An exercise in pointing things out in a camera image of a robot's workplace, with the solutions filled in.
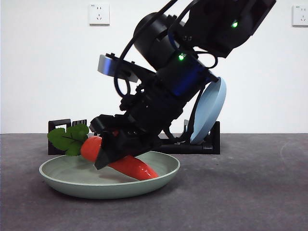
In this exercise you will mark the orange toy carrot green leaves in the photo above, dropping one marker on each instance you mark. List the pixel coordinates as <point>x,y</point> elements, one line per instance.
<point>89,149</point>

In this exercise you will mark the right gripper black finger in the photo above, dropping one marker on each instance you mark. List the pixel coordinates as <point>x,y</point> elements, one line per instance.
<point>108,124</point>
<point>120,149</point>

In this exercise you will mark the blue plate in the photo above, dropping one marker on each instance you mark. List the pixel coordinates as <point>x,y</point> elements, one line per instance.
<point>211,106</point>

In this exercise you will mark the green plate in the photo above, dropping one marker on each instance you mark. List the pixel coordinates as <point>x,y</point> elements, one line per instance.
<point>108,188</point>

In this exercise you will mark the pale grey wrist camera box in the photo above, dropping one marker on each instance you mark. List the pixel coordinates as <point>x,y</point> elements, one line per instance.
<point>107,65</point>

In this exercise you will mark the white wall socket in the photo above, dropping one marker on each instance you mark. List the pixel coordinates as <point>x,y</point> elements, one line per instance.
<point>300,16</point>
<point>99,15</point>

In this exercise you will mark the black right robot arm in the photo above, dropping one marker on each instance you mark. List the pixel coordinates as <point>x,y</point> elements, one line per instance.
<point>216,29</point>

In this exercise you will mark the black plate rack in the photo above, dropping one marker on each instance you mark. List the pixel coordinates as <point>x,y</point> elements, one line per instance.
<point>213,137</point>

